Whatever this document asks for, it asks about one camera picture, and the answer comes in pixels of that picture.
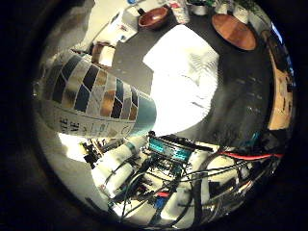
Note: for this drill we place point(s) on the wooden bowl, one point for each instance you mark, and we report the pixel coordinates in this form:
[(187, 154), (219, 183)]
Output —
[(154, 17)]

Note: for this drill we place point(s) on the patterned paper cup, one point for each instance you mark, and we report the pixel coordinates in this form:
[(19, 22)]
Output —
[(96, 96)]

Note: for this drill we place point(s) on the black teal electronics box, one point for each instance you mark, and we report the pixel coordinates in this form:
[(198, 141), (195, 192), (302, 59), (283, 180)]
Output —
[(171, 149)]

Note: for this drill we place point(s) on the small wooden box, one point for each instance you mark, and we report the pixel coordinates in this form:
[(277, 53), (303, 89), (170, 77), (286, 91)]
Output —
[(103, 55)]

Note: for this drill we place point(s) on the round wooden plate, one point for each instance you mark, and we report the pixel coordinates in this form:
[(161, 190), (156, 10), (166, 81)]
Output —
[(234, 31)]

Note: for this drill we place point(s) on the white plant pot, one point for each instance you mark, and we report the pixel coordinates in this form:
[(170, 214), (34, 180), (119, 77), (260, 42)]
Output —
[(240, 13)]

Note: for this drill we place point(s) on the dark grey table mat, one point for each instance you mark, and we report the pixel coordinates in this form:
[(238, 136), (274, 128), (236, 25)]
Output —
[(240, 89)]

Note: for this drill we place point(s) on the patterned cardboard carton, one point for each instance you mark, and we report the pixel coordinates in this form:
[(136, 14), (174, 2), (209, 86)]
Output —
[(179, 12)]

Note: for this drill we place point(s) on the small white pot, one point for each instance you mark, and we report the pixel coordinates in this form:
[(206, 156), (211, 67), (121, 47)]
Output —
[(200, 8)]

